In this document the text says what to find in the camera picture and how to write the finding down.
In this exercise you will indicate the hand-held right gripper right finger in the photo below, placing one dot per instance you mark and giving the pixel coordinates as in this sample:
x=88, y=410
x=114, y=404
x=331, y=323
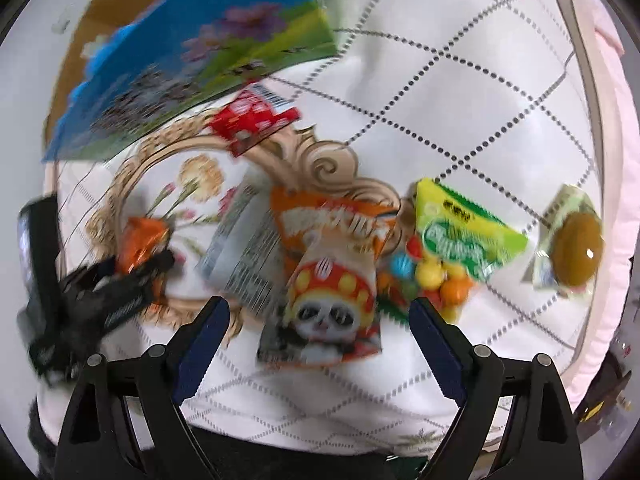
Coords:
x=437, y=350

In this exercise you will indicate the brown egg clear packet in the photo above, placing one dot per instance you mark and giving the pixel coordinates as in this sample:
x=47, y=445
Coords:
x=575, y=247

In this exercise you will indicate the cardboard box blue print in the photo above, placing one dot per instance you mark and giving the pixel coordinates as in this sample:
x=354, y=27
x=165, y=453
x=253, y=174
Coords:
x=200, y=60

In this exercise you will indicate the yellow panda snack packet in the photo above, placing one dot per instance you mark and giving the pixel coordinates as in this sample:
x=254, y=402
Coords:
x=325, y=310

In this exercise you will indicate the small red snack packet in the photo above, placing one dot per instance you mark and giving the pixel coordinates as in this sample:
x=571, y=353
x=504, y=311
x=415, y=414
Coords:
x=250, y=117

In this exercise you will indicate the green candy ball packet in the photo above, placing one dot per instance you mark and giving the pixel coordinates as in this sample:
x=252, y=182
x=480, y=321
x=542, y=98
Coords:
x=450, y=240

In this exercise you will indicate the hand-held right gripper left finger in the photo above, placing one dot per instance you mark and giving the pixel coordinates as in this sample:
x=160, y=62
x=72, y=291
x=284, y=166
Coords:
x=200, y=350

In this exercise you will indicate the white pink printed quilt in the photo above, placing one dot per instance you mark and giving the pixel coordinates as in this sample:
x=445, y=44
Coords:
x=450, y=110

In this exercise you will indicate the silver snack packet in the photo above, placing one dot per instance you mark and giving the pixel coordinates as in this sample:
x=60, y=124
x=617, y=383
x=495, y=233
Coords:
x=235, y=255

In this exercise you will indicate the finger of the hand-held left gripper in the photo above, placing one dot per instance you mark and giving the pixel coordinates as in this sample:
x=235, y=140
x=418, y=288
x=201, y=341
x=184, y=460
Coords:
x=157, y=267
x=92, y=274

